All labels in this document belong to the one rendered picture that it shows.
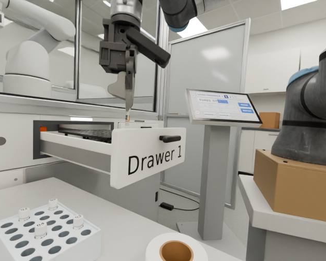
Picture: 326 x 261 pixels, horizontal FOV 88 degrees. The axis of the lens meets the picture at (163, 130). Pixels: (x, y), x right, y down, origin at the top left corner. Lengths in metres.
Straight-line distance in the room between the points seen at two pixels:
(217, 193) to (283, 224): 0.99
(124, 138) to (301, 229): 0.41
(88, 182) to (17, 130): 0.29
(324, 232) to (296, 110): 0.27
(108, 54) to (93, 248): 0.36
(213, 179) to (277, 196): 0.95
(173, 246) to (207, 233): 1.32
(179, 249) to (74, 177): 0.51
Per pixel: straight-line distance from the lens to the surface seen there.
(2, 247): 0.30
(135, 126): 0.82
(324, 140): 0.55
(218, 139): 1.33
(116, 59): 0.43
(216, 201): 1.46
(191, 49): 2.45
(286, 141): 0.54
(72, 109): 0.65
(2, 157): 0.59
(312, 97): 0.49
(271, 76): 3.71
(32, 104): 0.60
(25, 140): 0.60
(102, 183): 0.77
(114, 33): 0.47
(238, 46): 2.20
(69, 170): 0.67
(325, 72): 0.46
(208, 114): 1.21
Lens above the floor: 0.95
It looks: 4 degrees down
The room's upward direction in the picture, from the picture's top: 3 degrees clockwise
